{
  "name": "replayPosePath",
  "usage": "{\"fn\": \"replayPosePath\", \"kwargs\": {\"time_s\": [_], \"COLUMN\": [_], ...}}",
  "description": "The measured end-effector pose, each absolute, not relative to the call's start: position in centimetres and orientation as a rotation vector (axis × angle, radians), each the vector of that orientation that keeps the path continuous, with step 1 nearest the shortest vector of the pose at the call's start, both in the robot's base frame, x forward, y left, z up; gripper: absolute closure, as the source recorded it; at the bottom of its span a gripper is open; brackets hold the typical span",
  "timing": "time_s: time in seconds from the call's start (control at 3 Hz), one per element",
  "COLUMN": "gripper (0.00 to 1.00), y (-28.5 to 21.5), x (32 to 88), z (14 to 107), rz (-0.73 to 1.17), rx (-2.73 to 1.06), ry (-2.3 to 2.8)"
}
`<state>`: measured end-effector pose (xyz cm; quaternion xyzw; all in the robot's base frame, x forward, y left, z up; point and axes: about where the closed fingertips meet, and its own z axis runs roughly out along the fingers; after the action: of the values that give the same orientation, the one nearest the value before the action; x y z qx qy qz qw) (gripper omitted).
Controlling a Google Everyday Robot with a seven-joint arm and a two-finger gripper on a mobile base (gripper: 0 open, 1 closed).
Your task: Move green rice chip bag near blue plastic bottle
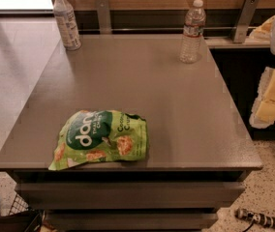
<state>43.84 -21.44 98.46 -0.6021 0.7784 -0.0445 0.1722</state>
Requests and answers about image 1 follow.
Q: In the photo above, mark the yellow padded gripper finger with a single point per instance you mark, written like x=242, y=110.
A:
x=263, y=109
x=263, y=31

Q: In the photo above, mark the green rice chip bag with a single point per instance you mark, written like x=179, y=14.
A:
x=100, y=136

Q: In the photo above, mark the clear water bottle red label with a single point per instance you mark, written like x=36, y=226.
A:
x=192, y=32

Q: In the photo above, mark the blue label plastic bottle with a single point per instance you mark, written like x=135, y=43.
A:
x=66, y=22

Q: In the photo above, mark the grey drawer cabinet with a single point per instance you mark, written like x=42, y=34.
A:
x=199, y=149

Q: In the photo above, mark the right metal wall bracket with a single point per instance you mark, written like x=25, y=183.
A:
x=239, y=31

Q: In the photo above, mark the metal wall bracket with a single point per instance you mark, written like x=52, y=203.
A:
x=103, y=14
x=239, y=31

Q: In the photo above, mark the black white striped handle tool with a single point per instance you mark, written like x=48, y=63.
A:
x=255, y=218

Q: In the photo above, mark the left metal wall bracket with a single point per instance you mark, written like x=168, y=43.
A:
x=103, y=14

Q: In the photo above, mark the black wire basket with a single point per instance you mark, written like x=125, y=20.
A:
x=20, y=218

